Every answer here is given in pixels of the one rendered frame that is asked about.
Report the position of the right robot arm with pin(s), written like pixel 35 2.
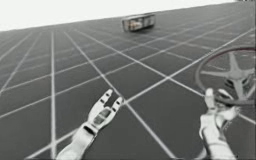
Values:
pixel 216 143

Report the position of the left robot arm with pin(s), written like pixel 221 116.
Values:
pixel 76 143

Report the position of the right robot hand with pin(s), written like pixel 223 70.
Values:
pixel 218 108

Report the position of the dark steering wheel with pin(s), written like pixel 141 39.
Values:
pixel 235 75

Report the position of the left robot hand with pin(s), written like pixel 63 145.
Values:
pixel 102 113

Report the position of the grey cart with brown box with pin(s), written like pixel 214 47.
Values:
pixel 138 22

